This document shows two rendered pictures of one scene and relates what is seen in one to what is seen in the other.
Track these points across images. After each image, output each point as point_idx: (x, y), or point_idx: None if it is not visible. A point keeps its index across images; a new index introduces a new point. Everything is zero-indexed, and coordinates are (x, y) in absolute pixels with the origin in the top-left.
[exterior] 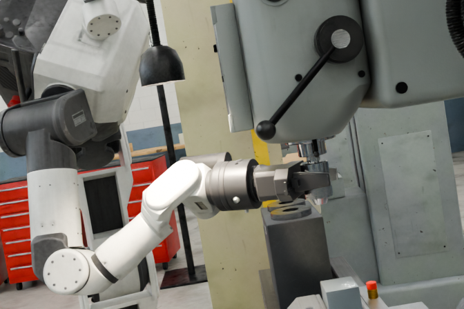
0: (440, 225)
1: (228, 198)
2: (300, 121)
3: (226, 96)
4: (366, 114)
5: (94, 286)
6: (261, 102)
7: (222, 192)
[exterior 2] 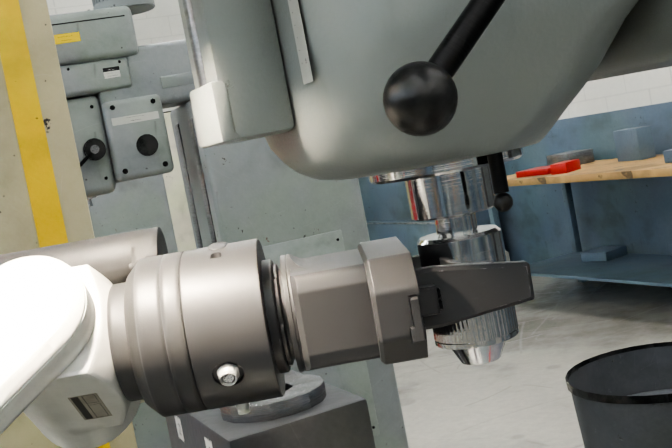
0: (365, 391)
1: (202, 373)
2: (477, 88)
3: (193, 24)
4: (234, 207)
5: None
6: (357, 19)
7: (180, 352)
